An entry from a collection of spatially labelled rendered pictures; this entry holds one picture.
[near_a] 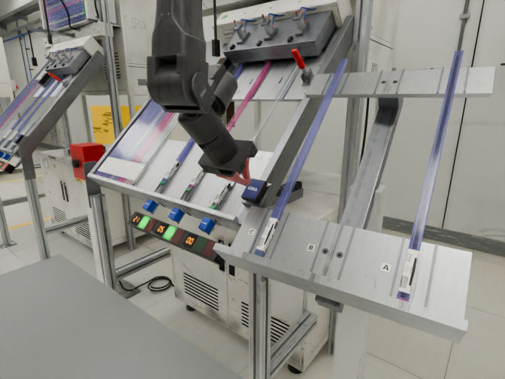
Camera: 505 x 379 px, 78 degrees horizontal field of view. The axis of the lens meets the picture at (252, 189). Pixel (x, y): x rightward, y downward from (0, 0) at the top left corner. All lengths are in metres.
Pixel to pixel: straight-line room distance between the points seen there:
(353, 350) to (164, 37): 0.70
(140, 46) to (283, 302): 1.74
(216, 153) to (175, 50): 0.17
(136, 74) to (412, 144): 1.92
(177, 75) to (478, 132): 2.17
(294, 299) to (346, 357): 0.35
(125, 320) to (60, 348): 0.10
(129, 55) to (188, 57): 1.73
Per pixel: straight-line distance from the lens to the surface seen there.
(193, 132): 0.51
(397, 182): 2.56
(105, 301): 0.70
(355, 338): 0.77
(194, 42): 0.48
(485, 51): 2.46
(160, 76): 0.48
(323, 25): 0.99
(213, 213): 0.71
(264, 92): 0.96
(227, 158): 0.55
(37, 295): 0.78
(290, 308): 1.14
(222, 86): 0.55
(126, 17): 2.22
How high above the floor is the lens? 0.98
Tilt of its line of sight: 16 degrees down
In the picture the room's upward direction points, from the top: straight up
